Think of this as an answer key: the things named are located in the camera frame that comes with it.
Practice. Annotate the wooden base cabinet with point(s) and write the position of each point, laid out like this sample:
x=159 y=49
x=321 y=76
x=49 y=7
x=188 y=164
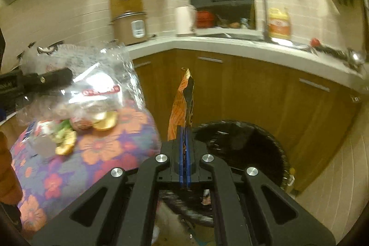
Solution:
x=259 y=96

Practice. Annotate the person's left forearm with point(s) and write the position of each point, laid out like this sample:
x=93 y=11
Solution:
x=8 y=171

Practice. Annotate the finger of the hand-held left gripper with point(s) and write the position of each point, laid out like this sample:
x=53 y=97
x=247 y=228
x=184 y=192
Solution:
x=49 y=78

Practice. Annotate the orange snack packet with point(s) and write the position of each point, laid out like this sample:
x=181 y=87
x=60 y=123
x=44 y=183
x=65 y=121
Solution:
x=180 y=107

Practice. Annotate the bin with black liner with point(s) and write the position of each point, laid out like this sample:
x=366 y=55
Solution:
x=245 y=142

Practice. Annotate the clear plastic bag with scraps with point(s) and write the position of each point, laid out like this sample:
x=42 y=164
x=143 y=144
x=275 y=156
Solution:
x=95 y=76

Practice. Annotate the yellow plastic bottle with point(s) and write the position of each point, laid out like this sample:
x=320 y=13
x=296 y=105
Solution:
x=279 y=24

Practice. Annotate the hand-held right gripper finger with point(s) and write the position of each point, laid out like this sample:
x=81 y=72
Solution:
x=181 y=153
x=188 y=153

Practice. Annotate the white electric kettle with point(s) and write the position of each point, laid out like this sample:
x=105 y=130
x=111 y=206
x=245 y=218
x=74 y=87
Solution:
x=184 y=19

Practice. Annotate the steel ladle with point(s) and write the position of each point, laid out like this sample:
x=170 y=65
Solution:
x=356 y=57

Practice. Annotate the brown rice cooker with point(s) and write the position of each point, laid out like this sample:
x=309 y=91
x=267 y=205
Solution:
x=129 y=29

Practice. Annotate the steel faucet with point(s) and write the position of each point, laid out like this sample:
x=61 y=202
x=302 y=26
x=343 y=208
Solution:
x=263 y=12

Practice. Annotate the red pot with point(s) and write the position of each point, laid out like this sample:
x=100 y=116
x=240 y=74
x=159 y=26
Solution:
x=205 y=19

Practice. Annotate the wooden cutting board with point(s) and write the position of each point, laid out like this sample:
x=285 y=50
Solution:
x=126 y=5

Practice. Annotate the floral tablecloth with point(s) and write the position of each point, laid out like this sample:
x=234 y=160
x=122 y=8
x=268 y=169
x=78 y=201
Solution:
x=101 y=148

